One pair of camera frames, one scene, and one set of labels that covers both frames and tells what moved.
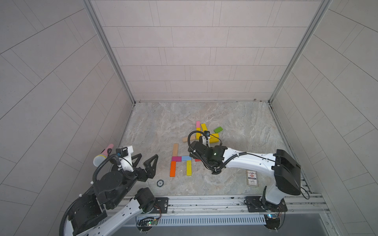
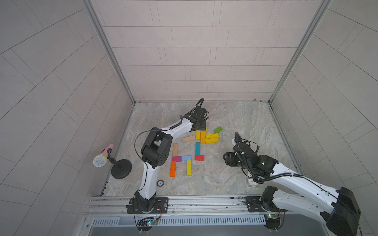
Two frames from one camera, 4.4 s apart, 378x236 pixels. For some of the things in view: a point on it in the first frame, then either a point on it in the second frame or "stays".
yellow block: [189, 168] stays
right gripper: [192, 155] to [229, 156]
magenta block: [176, 159] stays
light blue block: [185, 158] stays
